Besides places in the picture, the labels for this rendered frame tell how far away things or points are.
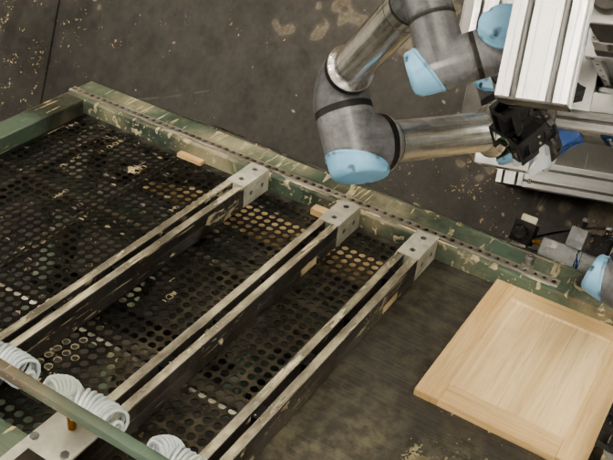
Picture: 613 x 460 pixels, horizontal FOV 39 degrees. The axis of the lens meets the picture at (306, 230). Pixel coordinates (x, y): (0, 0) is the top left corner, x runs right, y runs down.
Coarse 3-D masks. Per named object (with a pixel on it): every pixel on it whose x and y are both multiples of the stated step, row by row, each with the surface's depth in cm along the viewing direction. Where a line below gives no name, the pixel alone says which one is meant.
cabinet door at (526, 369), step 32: (512, 288) 216; (480, 320) 205; (512, 320) 206; (544, 320) 207; (576, 320) 208; (448, 352) 194; (480, 352) 196; (512, 352) 197; (544, 352) 198; (576, 352) 199; (608, 352) 199; (448, 384) 186; (480, 384) 187; (512, 384) 188; (544, 384) 189; (576, 384) 190; (608, 384) 190; (480, 416) 179; (512, 416) 180; (544, 416) 181; (576, 416) 181; (544, 448) 173; (576, 448) 174
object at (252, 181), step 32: (224, 192) 235; (256, 192) 242; (192, 224) 219; (128, 256) 206; (160, 256) 211; (96, 288) 194; (128, 288) 204; (32, 320) 184; (64, 320) 187; (32, 352) 182; (0, 384) 176
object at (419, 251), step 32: (416, 256) 215; (384, 288) 203; (352, 320) 192; (320, 352) 183; (288, 384) 179; (320, 384) 184; (256, 416) 167; (288, 416) 174; (160, 448) 137; (224, 448) 162; (256, 448) 165
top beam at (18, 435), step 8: (0, 424) 156; (8, 424) 156; (0, 432) 154; (8, 432) 154; (16, 432) 155; (0, 440) 153; (8, 440) 153; (16, 440) 153; (0, 448) 151; (8, 448) 151; (0, 456) 150
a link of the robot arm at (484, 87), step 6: (486, 78) 184; (474, 84) 187; (480, 84) 185; (486, 84) 184; (492, 84) 183; (480, 90) 188; (486, 90) 185; (492, 90) 184; (480, 96) 189; (486, 96) 186; (492, 96) 185; (486, 102) 187
